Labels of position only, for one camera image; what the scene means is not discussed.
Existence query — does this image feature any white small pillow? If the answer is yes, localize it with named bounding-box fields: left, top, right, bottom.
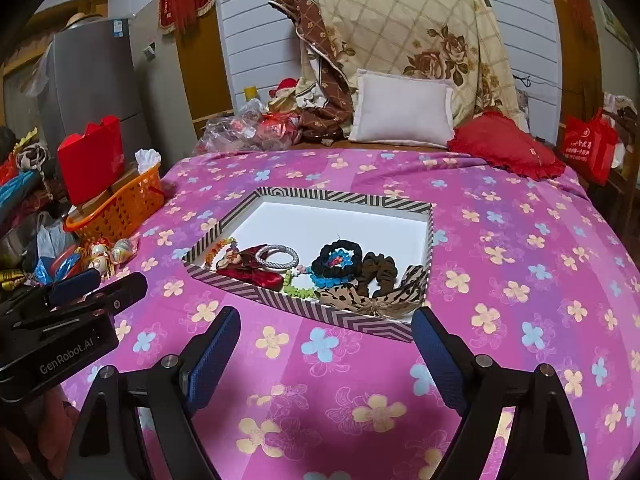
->
left=348, top=70, right=454, bottom=148

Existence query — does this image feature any leopard print bow scrunchie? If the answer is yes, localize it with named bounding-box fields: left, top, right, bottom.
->
left=316, top=252, right=431, bottom=321

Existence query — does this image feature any orange beaded bracelet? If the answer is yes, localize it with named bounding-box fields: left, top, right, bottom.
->
left=203, top=236, right=240, bottom=271

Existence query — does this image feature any red velvet bow clip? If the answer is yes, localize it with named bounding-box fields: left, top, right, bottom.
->
left=215, top=244, right=283, bottom=292

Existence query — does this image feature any person's left hand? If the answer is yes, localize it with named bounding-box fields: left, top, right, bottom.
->
left=36, top=386, right=79, bottom=477

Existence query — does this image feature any white tissue in basket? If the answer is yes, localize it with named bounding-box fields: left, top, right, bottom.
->
left=134, top=148, right=162, bottom=174

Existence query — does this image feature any multicolour beaded necklace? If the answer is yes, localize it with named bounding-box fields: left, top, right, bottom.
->
left=280, top=264, right=321, bottom=302

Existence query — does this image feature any clear plastic bag pile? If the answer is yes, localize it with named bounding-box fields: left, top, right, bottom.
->
left=193, top=99, right=299, bottom=155

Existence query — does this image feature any blue beaded bracelet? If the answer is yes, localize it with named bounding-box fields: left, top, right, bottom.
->
left=305, top=248, right=357, bottom=291

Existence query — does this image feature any red shopping bag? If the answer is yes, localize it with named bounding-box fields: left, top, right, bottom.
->
left=560, top=108, right=618, bottom=185

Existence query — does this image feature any grey rope hair tie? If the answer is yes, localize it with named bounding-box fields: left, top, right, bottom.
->
left=254, top=242, right=301, bottom=272

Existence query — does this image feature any red ruffled cushion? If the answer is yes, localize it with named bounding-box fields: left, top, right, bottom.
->
left=447, top=110, right=565, bottom=181

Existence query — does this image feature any grey refrigerator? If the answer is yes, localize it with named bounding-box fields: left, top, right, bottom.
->
left=34, top=0, right=196, bottom=169

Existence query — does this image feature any red small bowl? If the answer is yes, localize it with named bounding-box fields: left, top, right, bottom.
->
left=34, top=245, right=84, bottom=286

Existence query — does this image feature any red paper gift bag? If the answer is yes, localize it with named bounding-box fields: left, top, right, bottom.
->
left=56, top=116, right=125, bottom=206

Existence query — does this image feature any orange plastic basket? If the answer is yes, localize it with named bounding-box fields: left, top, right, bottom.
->
left=63, top=164, right=165, bottom=243

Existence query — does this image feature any beige floral quilt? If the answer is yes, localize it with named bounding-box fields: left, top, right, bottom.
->
left=269, top=0, right=526, bottom=143

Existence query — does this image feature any black spiral hair tie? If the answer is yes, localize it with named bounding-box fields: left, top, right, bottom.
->
left=310, top=238, right=365, bottom=281

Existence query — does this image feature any pink floral bed sheet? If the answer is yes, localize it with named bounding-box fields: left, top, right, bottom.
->
left=102, top=150, right=639, bottom=479

